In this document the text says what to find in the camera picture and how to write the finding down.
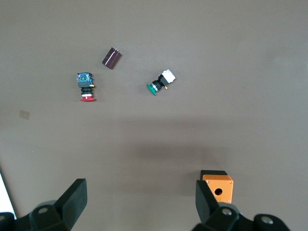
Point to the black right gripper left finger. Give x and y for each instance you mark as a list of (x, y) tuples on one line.
[(72, 204)]

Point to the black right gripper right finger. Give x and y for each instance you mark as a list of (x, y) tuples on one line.
[(207, 207)]

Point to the black blue small component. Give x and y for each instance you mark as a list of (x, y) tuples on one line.
[(84, 81)]

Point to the brown tape patch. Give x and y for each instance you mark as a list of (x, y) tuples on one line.
[(24, 114)]

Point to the maroon cylindrical capacitor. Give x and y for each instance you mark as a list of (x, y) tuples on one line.
[(111, 58)]

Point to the orange button enclosure box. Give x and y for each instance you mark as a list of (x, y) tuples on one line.
[(223, 183)]

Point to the green push button switch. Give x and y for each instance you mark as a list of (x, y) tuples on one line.
[(166, 78)]

